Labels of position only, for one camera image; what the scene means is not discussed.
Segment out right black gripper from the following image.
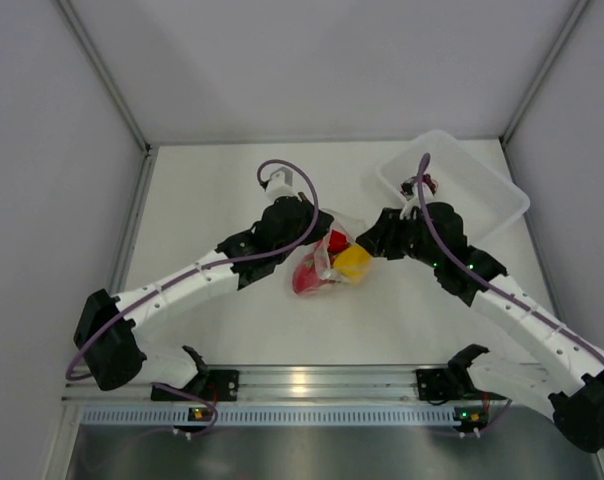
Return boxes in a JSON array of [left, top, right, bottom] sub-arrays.
[[356, 207, 442, 268]]

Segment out yellow fake bell pepper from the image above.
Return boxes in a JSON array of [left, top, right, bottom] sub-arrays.
[[333, 244, 373, 285]]

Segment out purple fake grapes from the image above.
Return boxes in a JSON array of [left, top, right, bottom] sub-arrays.
[[400, 173, 438, 199]]

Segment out clear zip top bag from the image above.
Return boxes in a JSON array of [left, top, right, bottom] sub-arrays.
[[306, 210, 372, 294]]

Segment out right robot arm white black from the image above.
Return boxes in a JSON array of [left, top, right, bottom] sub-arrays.
[[356, 202, 604, 453]]

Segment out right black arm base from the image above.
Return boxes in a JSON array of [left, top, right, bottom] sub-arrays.
[[415, 368, 461, 404]]

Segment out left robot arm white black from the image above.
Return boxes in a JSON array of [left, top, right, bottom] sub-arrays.
[[73, 196, 334, 400]]

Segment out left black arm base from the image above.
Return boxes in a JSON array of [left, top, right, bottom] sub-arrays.
[[150, 368, 240, 403]]

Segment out red fake strawberry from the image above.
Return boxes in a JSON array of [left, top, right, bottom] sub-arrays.
[[291, 253, 333, 296]]

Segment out white plastic basket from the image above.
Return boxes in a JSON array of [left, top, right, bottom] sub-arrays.
[[376, 130, 530, 246]]

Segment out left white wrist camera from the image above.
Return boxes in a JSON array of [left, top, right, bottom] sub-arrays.
[[260, 167, 296, 202]]

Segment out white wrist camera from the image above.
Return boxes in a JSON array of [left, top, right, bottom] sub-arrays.
[[260, 167, 296, 202], [400, 174, 438, 219]]

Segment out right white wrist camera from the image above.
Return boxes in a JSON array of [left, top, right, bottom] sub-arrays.
[[400, 174, 438, 219]]

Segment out aluminium mounting rail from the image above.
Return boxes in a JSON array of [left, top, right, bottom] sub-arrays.
[[61, 363, 553, 404]]

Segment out white slotted cable duct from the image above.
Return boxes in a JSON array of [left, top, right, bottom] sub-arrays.
[[81, 405, 471, 427]]

